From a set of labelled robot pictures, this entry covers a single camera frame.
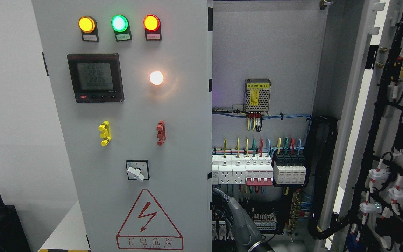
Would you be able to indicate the grey robotic right hand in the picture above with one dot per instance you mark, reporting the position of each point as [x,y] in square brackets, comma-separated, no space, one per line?
[242,227]

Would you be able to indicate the grey cabinet door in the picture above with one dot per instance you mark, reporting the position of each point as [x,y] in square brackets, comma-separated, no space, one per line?
[363,205]
[182,50]

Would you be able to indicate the white socket breaker row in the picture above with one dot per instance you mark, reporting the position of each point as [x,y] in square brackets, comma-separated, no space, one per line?
[251,170]

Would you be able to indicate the black white surge protector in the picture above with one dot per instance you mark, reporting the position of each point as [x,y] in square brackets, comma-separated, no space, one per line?
[288,169]

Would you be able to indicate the red electric hazard sticker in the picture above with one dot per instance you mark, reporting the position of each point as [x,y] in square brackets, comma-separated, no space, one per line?
[148,227]

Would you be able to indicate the metal mesh power supply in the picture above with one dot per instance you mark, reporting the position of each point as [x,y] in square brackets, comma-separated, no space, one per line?
[257,95]

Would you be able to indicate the white glowing indicator light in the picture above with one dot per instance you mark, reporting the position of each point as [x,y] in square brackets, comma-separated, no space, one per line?
[156,78]

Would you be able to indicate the black digital power meter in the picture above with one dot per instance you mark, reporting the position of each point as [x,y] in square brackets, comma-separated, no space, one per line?
[96,78]

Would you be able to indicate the red indicator light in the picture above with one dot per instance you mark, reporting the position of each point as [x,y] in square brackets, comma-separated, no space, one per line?
[151,23]

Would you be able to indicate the black equipment left corner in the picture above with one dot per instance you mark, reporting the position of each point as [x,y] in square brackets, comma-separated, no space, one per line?
[12,237]

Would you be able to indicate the green indicator light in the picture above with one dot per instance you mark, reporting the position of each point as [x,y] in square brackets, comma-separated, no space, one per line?
[119,23]

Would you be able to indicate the yellow indicator light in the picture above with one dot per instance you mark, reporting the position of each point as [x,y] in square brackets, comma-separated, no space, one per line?
[87,24]

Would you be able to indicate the white rotary selector switch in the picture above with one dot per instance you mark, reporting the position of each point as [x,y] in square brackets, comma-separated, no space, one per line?
[137,170]

